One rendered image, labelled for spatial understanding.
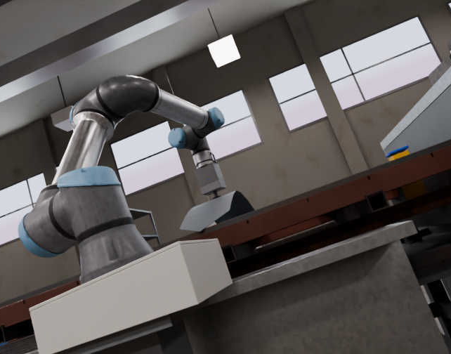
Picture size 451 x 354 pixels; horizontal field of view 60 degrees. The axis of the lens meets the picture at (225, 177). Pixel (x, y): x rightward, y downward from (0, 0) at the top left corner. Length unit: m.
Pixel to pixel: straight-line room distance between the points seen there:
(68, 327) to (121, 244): 0.17
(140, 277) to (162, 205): 7.49
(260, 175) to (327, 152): 1.35
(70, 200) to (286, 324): 0.63
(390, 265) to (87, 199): 0.76
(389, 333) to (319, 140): 6.82
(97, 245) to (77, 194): 0.11
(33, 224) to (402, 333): 0.91
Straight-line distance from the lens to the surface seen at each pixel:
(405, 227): 0.97
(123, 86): 1.15
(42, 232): 0.91
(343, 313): 1.11
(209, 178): 1.52
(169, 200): 8.10
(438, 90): 1.49
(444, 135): 1.56
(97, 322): 0.71
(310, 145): 7.79
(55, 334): 0.75
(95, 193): 0.81
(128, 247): 0.77
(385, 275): 1.12
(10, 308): 1.41
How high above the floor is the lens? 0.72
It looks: 12 degrees up
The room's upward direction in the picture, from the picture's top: 19 degrees counter-clockwise
